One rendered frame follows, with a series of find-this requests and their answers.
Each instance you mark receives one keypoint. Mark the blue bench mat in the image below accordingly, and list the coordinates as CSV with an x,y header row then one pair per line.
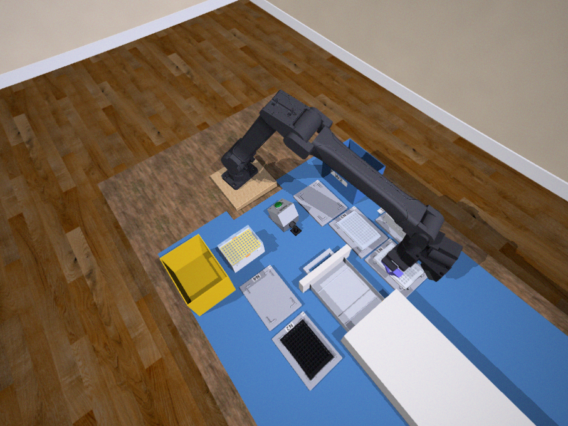
x,y
523,354

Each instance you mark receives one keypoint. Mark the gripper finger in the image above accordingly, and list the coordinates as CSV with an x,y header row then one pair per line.
x,y
398,273

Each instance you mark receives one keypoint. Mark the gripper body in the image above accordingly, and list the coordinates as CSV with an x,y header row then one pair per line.
x,y
394,255

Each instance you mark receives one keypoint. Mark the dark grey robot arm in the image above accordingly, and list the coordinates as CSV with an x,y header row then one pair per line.
x,y
296,123

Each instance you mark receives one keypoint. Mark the blue open-top bin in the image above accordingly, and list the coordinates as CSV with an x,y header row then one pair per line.
x,y
345,188

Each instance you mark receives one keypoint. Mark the yellow open-top bin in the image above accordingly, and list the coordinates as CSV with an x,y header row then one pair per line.
x,y
198,276

